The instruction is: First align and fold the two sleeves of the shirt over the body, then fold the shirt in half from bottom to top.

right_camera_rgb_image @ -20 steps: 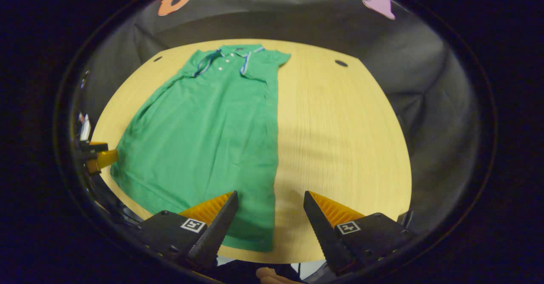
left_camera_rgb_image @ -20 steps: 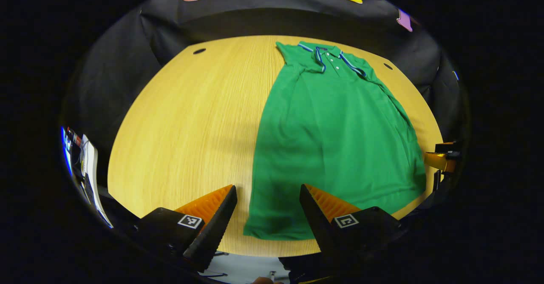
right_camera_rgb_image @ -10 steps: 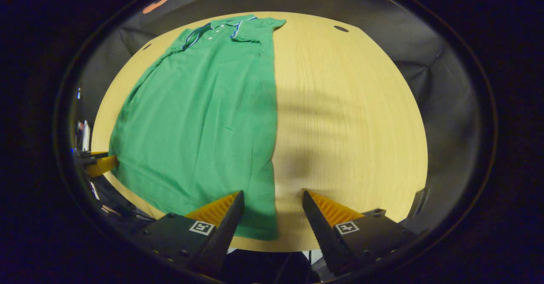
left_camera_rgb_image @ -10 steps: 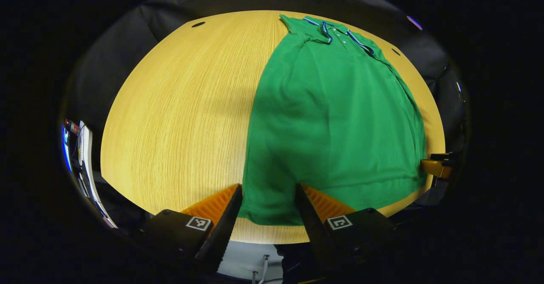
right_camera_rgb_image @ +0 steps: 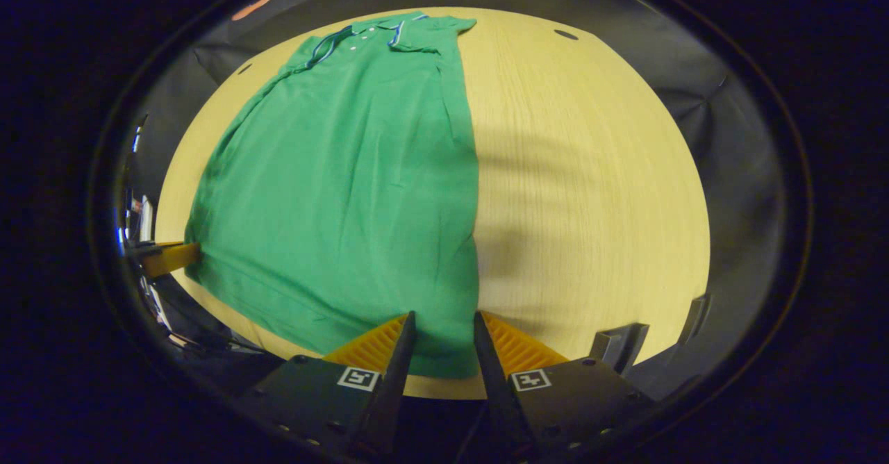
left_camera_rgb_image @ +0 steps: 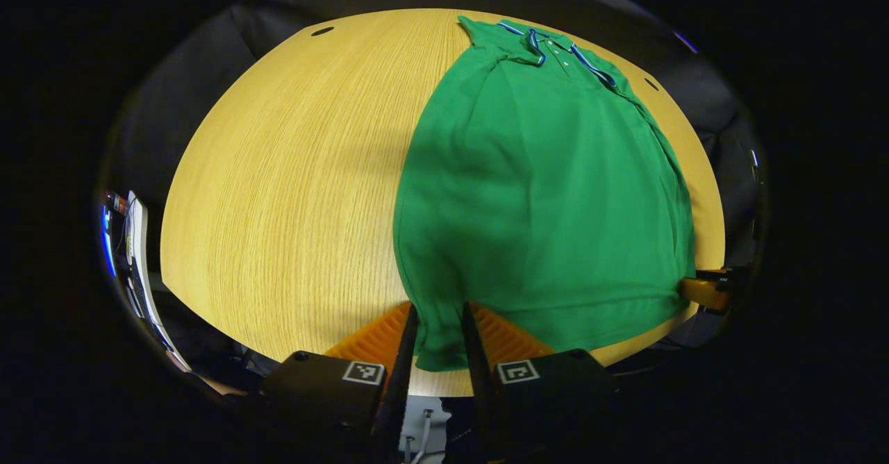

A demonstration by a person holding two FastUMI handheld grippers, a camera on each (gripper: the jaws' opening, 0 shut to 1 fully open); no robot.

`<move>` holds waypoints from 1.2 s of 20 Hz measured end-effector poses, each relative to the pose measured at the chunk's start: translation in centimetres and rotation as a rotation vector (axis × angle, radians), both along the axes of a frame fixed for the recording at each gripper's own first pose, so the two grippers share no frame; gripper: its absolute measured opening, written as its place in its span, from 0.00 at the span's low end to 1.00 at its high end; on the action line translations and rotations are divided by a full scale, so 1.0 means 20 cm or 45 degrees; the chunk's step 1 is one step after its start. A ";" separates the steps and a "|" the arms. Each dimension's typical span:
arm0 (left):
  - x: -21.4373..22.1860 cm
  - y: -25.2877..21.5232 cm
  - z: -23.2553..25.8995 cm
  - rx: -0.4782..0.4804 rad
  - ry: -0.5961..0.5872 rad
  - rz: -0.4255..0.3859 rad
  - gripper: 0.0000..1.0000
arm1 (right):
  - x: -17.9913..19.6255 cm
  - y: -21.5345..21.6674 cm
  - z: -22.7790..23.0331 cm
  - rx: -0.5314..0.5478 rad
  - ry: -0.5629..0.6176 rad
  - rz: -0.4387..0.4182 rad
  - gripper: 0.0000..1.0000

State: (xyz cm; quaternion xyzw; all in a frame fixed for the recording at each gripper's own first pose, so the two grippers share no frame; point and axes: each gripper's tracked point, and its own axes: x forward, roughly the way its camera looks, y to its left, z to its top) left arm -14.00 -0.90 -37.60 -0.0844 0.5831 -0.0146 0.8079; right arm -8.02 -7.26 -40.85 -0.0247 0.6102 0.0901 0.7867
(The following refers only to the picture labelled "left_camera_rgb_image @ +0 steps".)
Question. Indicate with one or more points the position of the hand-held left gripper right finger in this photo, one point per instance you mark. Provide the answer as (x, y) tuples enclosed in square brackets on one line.
[(479, 387)]

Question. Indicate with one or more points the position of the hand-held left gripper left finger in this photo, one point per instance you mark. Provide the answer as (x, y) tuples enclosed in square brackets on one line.
[(396, 387)]

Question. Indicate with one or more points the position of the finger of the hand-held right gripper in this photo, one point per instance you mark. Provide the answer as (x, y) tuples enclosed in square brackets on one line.
[(701, 292)]

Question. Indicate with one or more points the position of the green T-shirt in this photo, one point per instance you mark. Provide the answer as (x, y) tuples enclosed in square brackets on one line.
[(542, 207)]

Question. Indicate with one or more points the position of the black backdrop cloth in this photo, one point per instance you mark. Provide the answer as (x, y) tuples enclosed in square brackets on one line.
[(208, 54)]

